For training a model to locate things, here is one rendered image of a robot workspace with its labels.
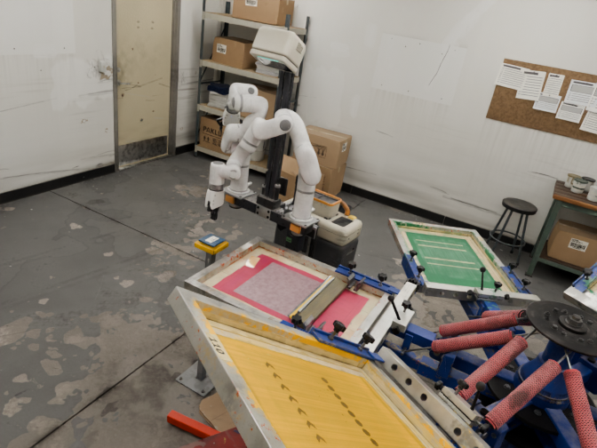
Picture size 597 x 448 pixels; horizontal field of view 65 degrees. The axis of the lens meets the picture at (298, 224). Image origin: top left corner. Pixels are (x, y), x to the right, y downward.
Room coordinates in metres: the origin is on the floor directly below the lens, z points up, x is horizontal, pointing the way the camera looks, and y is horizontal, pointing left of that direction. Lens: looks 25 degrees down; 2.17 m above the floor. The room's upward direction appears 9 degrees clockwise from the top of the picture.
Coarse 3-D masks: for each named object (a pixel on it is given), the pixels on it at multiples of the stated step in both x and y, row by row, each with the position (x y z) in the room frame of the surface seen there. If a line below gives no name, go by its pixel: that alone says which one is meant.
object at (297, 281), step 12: (264, 264) 2.04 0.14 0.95; (276, 264) 2.05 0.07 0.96; (264, 276) 1.92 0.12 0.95; (276, 276) 1.94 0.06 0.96; (288, 276) 1.96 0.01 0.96; (300, 276) 1.98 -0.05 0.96; (312, 276) 1.99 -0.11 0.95; (288, 288) 1.86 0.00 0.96; (300, 288) 1.87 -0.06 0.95; (312, 288) 1.89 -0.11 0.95; (336, 300) 1.82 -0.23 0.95; (348, 300) 1.84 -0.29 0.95; (360, 300) 1.85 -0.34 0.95; (336, 312) 1.73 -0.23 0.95; (348, 312) 1.75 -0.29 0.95
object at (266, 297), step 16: (240, 272) 1.93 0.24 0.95; (224, 288) 1.77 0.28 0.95; (240, 288) 1.79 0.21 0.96; (256, 288) 1.81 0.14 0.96; (272, 288) 1.83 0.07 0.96; (256, 304) 1.69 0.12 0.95; (272, 304) 1.71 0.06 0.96; (288, 304) 1.73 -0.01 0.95; (288, 320) 1.62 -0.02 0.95; (320, 320) 1.65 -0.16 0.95
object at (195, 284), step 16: (256, 240) 2.21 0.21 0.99; (240, 256) 2.05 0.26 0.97; (288, 256) 2.13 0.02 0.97; (304, 256) 2.12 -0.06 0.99; (208, 272) 1.83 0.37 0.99; (336, 272) 2.01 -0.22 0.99; (192, 288) 1.71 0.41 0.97; (208, 288) 1.70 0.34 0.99; (368, 288) 1.94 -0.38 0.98; (240, 304) 1.62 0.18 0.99; (384, 304) 1.80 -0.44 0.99; (368, 320) 1.66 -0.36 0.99; (352, 336) 1.54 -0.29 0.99
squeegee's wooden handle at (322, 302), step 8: (336, 280) 1.93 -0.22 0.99; (328, 288) 1.85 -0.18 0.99; (336, 288) 1.87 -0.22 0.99; (344, 288) 1.90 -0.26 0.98; (320, 296) 1.78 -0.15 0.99; (328, 296) 1.79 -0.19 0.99; (336, 296) 1.82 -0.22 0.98; (312, 304) 1.70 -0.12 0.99; (320, 304) 1.72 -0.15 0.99; (328, 304) 1.74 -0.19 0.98; (304, 312) 1.64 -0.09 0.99; (312, 312) 1.65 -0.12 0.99; (320, 312) 1.67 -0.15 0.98; (304, 320) 1.59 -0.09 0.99
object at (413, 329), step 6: (414, 324) 1.61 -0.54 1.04; (408, 330) 1.57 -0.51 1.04; (414, 330) 1.58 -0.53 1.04; (420, 330) 1.58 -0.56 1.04; (426, 330) 1.59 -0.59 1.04; (402, 336) 1.57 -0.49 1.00; (414, 336) 1.56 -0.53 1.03; (420, 336) 1.55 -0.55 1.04; (426, 336) 1.55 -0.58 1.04; (432, 336) 1.55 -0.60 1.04; (414, 342) 1.55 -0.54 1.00; (420, 342) 1.54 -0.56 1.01; (426, 342) 1.53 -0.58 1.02
